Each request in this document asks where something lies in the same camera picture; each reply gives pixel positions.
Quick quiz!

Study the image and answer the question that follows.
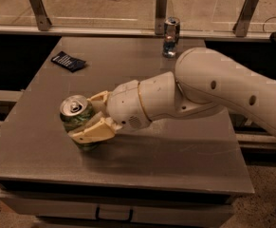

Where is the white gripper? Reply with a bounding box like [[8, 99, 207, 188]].
[[68, 80, 151, 143]]

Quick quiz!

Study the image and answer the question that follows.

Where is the green soda can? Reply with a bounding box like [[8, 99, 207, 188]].
[[59, 94, 101, 152]]

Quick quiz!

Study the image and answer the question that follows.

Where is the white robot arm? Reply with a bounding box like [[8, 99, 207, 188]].
[[68, 47, 276, 143]]

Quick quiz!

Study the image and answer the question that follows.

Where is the redbull can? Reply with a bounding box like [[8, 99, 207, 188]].
[[162, 16, 180, 58]]

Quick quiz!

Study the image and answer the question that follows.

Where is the dark blue snack packet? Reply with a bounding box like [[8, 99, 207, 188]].
[[51, 51, 86, 72]]

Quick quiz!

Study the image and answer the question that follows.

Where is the white drawer front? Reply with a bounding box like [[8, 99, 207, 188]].
[[0, 190, 233, 228]]

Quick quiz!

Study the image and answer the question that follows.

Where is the black drawer handle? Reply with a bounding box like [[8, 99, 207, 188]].
[[95, 205, 134, 222]]

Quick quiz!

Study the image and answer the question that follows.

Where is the left metal bracket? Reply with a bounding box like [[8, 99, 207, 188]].
[[29, 0, 52, 31]]

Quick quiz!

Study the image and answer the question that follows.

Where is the metal bracket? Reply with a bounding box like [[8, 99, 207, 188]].
[[29, 0, 52, 31], [232, 0, 259, 37], [155, 0, 167, 35]]

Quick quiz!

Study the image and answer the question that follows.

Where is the middle metal bracket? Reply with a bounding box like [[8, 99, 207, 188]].
[[155, 0, 167, 35]]

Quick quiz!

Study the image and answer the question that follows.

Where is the right metal bracket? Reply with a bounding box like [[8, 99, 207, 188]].
[[232, 0, 259, 37]]

